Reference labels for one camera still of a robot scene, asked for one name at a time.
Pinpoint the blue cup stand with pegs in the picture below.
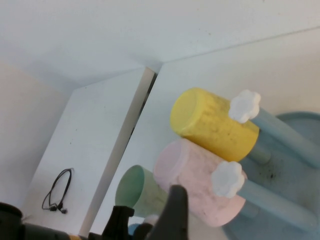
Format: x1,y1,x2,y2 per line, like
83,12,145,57
219,89,320,240

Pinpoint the green plastic cup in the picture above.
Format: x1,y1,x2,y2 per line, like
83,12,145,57
114,164,171,218

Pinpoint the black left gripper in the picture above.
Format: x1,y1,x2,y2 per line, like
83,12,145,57
88,204,136,240

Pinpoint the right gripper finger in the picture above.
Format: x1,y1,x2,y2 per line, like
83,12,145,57
136,184,190,240

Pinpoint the black earphone cable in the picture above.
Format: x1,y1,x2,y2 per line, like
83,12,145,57
41,167,75,215

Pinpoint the yellow plastic cup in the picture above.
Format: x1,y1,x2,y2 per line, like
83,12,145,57
169,86,260,163

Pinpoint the blue plastic cup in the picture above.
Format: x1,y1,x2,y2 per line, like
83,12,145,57
127,214,161,237

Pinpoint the pale pink plastic cup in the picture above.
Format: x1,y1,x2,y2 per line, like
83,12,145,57
152,138,248,228

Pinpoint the white side table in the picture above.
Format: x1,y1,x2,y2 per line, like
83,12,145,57
18,65,157,237

